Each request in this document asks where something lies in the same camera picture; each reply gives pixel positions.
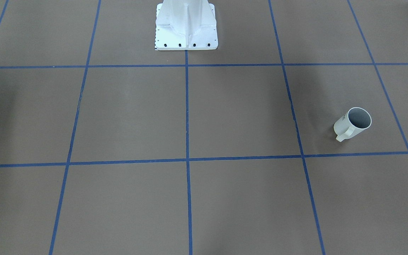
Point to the white ribbed HOME mug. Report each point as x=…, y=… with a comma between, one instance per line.
x=354, y=121

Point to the brown table mat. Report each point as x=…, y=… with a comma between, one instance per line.
x=109, y=147

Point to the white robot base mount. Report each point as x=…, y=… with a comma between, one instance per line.
x=185, y=25

